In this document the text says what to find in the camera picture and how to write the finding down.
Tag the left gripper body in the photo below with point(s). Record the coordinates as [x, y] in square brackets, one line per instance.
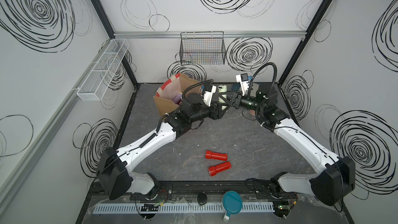
[204, 113]

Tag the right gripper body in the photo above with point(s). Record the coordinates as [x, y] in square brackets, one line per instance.
[249, 103]

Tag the red jute tote bag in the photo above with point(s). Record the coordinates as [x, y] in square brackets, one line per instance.
[164, 95]

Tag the purple flashlight horizontal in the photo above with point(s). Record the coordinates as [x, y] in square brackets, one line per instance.
[177, 99]

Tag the green flashlight horizontal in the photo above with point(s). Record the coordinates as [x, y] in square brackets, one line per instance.
[221, 90]

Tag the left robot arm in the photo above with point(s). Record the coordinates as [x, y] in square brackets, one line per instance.
[115, 171]

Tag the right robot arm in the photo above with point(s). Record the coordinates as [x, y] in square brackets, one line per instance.
[334, 176]

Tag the red flashlight lower middle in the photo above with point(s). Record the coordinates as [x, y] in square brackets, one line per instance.
[216, 156]

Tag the red flashlight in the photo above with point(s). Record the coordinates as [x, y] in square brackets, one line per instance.
[214, 170]
[216, 156]

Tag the red flashlight bottom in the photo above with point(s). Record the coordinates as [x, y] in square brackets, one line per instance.
[214, 170]

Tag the black round knob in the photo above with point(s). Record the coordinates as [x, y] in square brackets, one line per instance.
[202, 198]

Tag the teal round lid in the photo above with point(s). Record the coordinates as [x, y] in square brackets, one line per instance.
[232, 204]

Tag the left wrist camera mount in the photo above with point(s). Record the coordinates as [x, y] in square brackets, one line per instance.
[208, 93]

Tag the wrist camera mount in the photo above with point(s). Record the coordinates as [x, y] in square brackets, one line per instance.
[243, 81]
[208, 93]

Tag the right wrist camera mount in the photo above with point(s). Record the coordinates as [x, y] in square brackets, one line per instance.
[243, 81]

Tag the black wire basket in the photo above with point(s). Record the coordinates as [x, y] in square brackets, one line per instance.
[203, 48]

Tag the white wire shelf basket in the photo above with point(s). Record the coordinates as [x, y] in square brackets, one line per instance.
[104, 69]

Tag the white slotted cable duct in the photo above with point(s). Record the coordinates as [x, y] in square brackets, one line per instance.
[178, 208]

